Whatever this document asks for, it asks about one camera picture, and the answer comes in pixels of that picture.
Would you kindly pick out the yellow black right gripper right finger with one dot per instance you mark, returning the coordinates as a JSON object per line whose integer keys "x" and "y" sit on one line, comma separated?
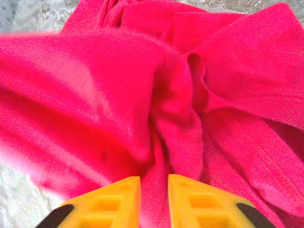
{"x": 178, "y": 204}

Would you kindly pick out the red t-shirt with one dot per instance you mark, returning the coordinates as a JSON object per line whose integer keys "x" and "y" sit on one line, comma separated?
{"x": 118, "y": 95}

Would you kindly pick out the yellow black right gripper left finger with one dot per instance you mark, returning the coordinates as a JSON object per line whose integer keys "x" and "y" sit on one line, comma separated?
{"x": 133, "y": 202}

